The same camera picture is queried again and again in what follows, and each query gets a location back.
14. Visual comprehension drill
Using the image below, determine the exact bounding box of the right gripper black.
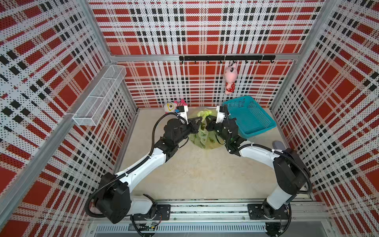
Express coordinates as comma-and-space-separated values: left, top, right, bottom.
205, 114, 230, 144

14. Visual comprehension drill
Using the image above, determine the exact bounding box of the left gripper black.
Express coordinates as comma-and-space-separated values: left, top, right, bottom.
173, 116, 201, 145

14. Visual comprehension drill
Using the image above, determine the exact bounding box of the yellow-green plastic bag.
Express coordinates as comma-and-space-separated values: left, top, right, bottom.
189, 109, 225, 150

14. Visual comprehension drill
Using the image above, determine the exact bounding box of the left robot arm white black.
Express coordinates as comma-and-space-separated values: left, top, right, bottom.
84, 115, 202, 224

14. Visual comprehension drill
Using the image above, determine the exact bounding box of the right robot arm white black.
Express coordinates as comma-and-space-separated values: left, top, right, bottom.
206, 105, 312, 219

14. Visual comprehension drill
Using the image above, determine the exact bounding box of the pink striped plush toy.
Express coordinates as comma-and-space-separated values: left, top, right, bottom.
163, 99, 188, 114

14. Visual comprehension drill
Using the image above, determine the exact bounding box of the teal plastic basket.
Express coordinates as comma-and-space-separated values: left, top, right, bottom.
223, 96, 276, 139

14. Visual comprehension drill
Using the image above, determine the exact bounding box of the pink hanging plush toy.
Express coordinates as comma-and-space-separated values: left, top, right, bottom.
224, 63, 238, 95

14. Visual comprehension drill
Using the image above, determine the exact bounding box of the grey oval object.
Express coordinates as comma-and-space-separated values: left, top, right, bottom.
272, 140, 287, 151

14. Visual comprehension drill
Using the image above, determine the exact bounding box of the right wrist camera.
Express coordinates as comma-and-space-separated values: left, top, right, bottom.
216, 105, 229, 123

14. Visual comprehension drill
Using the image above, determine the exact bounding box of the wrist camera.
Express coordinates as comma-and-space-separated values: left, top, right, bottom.
176, 105, 188, 124
216, 105, 229, 123

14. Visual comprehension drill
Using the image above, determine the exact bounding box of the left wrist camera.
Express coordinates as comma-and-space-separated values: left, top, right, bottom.
176, 105, 188, 124

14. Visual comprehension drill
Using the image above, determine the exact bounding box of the black hook rail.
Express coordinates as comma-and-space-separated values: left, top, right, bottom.
179, 55, 276, 62

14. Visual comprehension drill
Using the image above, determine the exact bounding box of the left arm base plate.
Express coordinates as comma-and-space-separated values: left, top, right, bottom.
133, 204, 171, 221

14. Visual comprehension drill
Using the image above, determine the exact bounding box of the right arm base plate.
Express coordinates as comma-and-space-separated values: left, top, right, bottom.
247, 203, 290, 221

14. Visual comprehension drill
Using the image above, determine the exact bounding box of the white wire mesh shelf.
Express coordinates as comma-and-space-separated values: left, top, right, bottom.
73, 65, 126, 126

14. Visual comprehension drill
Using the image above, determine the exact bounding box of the aluminium mounting rail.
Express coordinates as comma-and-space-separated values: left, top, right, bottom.
158, 198, 331, 224

